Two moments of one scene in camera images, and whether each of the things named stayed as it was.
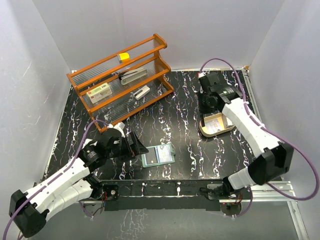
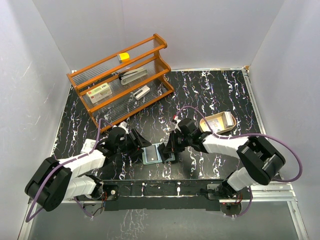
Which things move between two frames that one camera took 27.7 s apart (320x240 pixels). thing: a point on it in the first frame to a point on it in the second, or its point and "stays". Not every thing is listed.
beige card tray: [215, 124] stays
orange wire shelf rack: [118, 85] stays
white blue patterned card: [212, 126] stays
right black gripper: [203, 109] to [171, 146]
